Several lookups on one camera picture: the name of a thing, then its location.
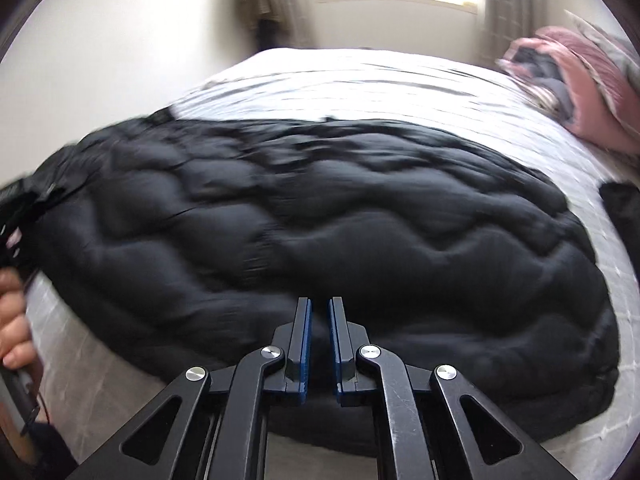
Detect hanging beige coat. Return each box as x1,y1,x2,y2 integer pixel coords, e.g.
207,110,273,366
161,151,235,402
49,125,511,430
239,0,301,51

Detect bed with white quilted bedspread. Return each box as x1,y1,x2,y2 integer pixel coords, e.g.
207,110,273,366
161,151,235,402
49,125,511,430
25,47,640,480

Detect black puffer jacket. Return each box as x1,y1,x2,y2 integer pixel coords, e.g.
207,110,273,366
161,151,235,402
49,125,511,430
22,110,621,458

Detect person's left hand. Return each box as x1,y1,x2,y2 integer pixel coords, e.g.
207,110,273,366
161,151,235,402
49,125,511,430
0,266,36,372

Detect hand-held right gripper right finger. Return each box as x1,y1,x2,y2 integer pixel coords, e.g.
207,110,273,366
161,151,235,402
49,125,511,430
327,297,583,480

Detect folded pink and grey blankets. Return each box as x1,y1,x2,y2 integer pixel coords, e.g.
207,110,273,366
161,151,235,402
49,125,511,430
535,10,640,155

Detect dark cloth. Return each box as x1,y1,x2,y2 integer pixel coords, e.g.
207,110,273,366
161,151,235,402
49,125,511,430
599,182,640,243

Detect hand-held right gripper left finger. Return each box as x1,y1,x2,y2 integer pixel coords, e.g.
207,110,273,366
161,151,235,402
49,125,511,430
65,297,313,480

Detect person's left forearm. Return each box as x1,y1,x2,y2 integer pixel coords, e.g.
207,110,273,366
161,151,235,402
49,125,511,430
0,410,78,480

